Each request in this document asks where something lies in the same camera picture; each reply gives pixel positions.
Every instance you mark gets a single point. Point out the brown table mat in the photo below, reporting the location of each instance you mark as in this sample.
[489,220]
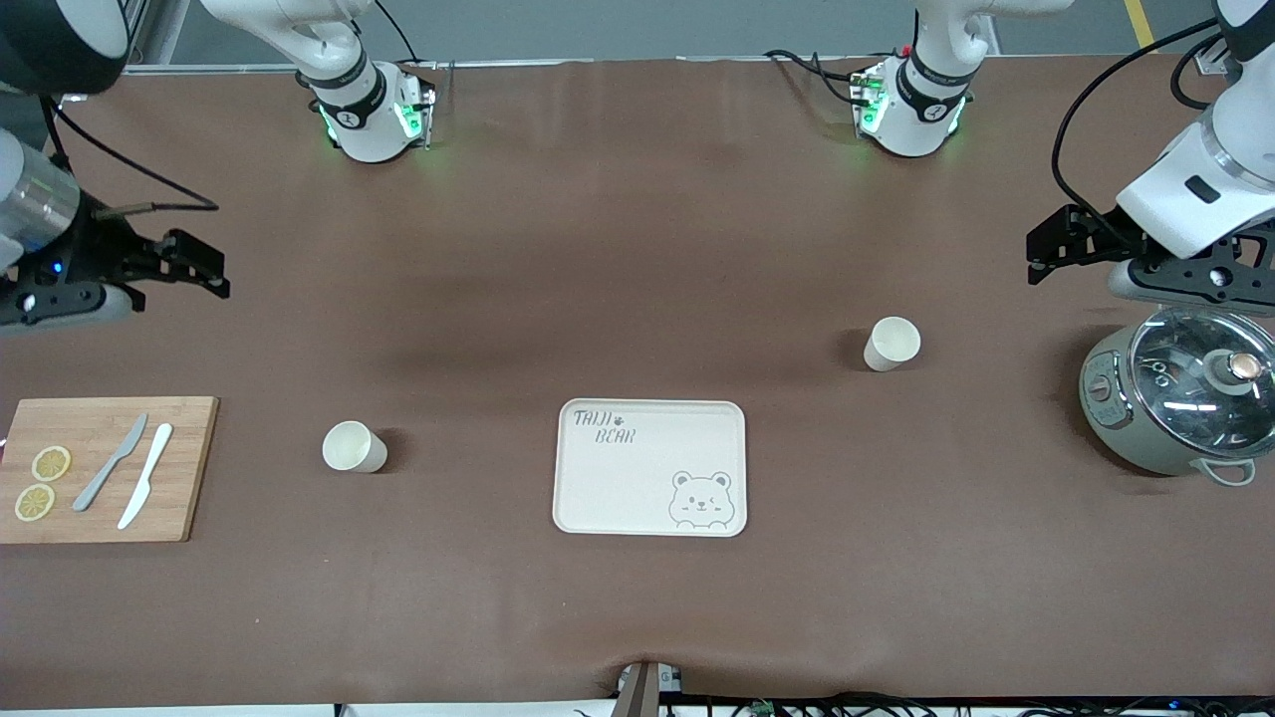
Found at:
[598,249]

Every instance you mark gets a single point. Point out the grey plastic knife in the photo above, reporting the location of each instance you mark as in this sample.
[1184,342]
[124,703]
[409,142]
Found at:
[110,463]

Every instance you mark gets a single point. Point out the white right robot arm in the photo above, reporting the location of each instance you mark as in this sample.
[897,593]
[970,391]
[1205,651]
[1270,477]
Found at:
[369,129]

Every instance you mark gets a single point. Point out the cream bear print tray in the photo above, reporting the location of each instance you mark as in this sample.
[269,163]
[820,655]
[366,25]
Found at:
[637,488]

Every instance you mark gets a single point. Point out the white plastic knife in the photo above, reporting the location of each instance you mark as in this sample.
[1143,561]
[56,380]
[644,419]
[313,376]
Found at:
[149,468]

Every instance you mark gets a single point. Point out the metal table edge clamp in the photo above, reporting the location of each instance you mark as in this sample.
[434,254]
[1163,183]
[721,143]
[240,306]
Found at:
[642,692]

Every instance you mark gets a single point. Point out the white IKEA cup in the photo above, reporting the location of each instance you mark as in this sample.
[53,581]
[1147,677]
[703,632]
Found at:
[892,344]
[349,448]

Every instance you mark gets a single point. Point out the yellow lemon slice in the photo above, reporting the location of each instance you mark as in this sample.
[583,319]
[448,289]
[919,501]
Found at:
[51,463]
[35,502]

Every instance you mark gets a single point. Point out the glass pot lid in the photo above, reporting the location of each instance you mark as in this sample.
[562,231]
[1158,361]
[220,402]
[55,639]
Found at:
[1185,398]

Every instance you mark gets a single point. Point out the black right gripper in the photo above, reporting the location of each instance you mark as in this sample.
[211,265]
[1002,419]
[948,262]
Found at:
[92,251]

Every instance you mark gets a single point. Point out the wooden cutting board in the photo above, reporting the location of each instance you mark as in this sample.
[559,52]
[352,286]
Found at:
[60,423]

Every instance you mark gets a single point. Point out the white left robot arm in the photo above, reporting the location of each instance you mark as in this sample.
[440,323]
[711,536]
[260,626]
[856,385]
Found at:
[911,124]

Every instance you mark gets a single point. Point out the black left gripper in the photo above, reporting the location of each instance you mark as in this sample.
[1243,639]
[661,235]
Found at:
[1103,237]

